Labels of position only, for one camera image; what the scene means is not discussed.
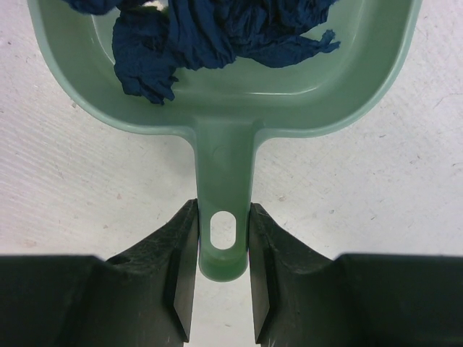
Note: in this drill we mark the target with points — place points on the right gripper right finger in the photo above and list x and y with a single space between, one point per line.
299 297

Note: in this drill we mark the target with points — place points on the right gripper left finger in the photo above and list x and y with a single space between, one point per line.
143 296

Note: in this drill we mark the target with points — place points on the green dustpan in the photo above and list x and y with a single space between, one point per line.
226 114

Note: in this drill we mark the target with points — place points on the dark blue scrap cluster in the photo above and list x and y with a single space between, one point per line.
149 44

